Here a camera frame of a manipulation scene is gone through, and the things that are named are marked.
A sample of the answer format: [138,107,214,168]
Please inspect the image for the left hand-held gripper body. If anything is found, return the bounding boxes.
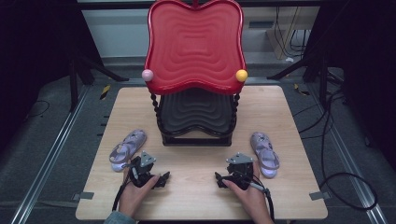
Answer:
[128,150,162,189]

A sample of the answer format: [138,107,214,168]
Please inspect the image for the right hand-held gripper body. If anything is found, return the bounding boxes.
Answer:
[221,152,254,191]

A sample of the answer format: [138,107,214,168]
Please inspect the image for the lilac child sandal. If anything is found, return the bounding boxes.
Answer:
[249,131,280,179]
[108,129,148,173]

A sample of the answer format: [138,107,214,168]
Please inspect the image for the red and black two-tier rack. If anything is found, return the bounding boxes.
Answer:
[143,0,249,147]

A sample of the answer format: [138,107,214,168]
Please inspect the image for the person's left hand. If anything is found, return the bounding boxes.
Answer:
[119,175,161,217]

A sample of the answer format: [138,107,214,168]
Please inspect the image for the person's right hand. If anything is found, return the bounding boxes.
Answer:
[221,161,273,217]

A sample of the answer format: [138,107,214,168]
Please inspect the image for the yellow and black floor tape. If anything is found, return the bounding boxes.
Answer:
[292,82,312,97]
[99,84,112,102]

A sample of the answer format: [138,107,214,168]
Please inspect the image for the black metal stand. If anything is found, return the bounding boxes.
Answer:
[266,51,346,110]
[67,51,131,114]

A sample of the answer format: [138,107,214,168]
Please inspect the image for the dark curtain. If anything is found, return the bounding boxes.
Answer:
[0,0,105,152]
[307,0,396,171]

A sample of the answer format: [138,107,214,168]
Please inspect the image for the left hand-held gripper cable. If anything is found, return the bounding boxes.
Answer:
[111,163,140,213]

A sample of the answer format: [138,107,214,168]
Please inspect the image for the long looped black floor cable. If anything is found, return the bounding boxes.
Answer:
[319,89,379,212]

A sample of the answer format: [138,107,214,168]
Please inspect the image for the short black floor cable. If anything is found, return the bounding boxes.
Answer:
[292,91,347,140]

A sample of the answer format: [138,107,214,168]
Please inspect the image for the metal floor rail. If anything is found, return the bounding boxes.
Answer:
[9,86,92,224]
[307,86,390,224]

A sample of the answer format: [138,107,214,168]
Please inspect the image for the thin black floor cable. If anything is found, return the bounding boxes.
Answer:
[25,99,51,121]

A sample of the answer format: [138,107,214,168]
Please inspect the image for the hanging black cables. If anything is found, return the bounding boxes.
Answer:
[275,6,309,59]

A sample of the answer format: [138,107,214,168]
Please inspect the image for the grey wall vent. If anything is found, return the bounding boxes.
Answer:
[248,20,276,30]

